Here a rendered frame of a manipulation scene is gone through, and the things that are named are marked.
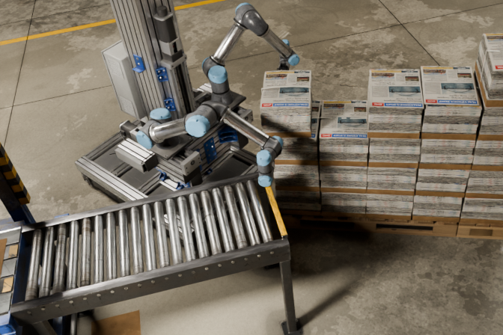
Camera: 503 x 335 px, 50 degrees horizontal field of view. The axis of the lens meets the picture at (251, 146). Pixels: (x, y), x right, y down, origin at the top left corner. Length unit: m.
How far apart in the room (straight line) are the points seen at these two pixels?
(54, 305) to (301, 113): 1.60
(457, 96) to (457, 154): 0.36
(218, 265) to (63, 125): 2.89
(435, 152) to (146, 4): 1.82
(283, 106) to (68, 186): 2.14
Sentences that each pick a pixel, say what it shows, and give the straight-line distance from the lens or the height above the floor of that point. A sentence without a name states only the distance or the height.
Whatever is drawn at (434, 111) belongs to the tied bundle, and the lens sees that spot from 3.05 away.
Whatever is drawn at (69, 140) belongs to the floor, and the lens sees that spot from 4.99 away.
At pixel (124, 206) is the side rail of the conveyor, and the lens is 3.02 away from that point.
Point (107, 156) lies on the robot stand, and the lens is 4.33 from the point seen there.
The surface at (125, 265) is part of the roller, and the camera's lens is 2.76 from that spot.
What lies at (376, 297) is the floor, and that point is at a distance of 3.45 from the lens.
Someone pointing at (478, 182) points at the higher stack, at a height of 0.51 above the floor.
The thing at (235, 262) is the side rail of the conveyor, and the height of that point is 0.77.
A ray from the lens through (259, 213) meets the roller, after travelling 2.80.
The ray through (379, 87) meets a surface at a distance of 3.14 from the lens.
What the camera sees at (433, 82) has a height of 1.07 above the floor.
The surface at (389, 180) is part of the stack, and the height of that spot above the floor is 0.50.
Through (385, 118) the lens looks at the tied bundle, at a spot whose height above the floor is 0.98.
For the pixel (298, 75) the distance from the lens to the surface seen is 3.26.
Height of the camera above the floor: 2.88
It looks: 41 degrees down
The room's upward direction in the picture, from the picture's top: 8 degrees counter-clockwise
